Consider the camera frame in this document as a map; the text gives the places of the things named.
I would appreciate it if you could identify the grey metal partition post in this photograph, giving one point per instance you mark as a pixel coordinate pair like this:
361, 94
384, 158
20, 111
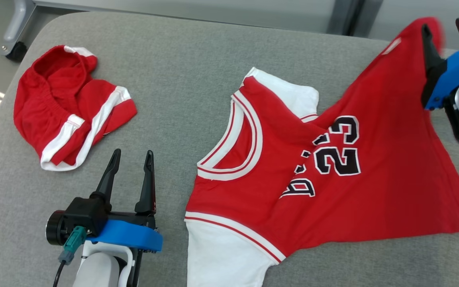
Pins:
345, 16

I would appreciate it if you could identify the grey leg with black caster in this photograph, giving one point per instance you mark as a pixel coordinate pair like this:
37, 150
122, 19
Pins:
14, 28

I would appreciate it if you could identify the red shorts white stripes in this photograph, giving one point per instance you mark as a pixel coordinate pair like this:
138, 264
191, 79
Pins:
54, 107

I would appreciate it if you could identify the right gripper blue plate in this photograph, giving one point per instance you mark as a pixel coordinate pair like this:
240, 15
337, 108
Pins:
456, 71

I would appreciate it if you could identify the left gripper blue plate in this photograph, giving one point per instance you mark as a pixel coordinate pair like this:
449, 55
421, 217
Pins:
130, 237

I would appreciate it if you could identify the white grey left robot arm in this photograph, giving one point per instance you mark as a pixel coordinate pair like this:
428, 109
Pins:
98, 273

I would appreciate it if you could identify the red basketball jersey number 23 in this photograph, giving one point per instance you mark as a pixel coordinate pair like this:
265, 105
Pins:
333, 199

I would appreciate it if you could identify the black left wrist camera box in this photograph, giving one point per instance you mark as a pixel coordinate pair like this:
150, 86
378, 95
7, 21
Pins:
86, 215

